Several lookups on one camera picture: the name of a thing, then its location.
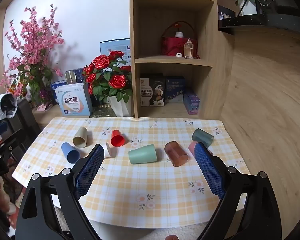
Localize dark skyline print box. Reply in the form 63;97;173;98
218;5;237;21

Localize light blue printed box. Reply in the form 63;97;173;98
99;38;131;66

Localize pink blossom branches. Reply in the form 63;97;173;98
0;4;65;105

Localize black chair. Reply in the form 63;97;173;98
4;97;42;160

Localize dark teal translucent cup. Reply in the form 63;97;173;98
192;128;214;148

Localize wooden shelf unit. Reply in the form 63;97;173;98
129;0;235;119

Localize steel tumbler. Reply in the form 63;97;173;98
64;70;78;85

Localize brown translucent cup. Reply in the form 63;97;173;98
164;141;189;167

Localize black speckled countertop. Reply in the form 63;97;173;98
218;13;300;36

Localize red rose bouquet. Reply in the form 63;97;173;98
82;51;134;104

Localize beige cup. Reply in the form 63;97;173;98
73;127;88;148

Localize red basket with handle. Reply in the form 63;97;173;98
160;21;198;57

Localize red cup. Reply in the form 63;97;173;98
111;130;129;147

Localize pink cup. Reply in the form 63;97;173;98
188;141;213;156

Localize purple box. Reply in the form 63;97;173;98
182;91;201;115

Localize small white vase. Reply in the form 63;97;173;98
174;23;185;38

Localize white cup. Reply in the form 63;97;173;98
103;142;118;158

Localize dark snack box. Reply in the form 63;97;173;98
139;74;166;108

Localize mint green cup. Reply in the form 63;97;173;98
128;144;157;165

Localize white flower pot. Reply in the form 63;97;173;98
237;0;258;16

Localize yellow checkered floral tablecloth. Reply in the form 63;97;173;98
12;117;252;229

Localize person's left hand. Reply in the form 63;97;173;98
0;179;16;215

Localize dark blue box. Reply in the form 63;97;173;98
51;68;85;91

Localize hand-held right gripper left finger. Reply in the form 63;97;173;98
15;144;105;240

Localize white and blue carton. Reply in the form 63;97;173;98
54;82;94;117

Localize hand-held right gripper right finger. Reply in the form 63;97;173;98
194;142;283;240

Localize white faceted vase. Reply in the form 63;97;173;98
107;95;132;117

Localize clear perfume bottle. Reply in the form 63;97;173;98
183;37;194;60

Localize blue cup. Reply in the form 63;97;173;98
61;142;80;164

